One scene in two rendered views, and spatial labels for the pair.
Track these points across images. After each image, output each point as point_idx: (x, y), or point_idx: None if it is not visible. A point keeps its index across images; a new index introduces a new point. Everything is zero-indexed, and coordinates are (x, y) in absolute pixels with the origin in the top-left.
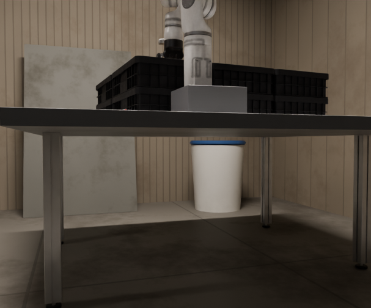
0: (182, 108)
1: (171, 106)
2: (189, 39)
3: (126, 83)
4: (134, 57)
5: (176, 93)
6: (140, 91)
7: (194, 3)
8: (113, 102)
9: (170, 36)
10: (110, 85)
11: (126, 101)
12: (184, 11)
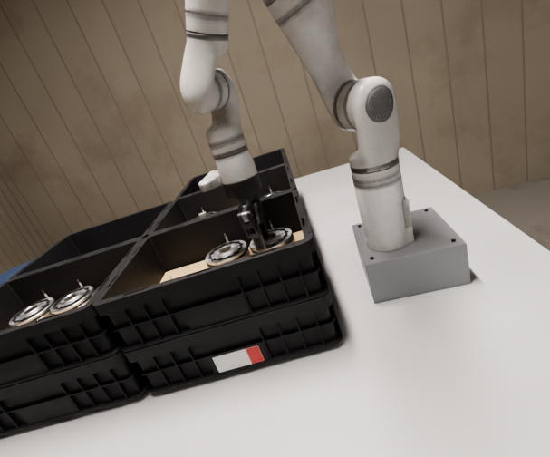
0: (438, 278)
1: (372, 284)
2: (394, 173)
3: (238, 303)
4: (303, 246)
5: (403, 263)
6: (331, 296)
7: (392, 111)
8: (149, 356)
9: (251, 170)
10: (83, 331)
11: (237, 334)
12: (377, 127)
